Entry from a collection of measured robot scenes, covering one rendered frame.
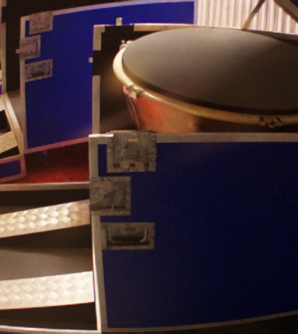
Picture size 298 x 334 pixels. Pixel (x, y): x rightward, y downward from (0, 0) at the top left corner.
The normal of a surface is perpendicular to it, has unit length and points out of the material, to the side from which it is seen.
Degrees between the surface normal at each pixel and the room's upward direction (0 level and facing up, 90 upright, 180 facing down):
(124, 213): 90
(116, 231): 90
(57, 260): 1
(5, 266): 1
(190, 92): 0
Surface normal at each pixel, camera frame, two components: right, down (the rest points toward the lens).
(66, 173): 0.03, -0.86
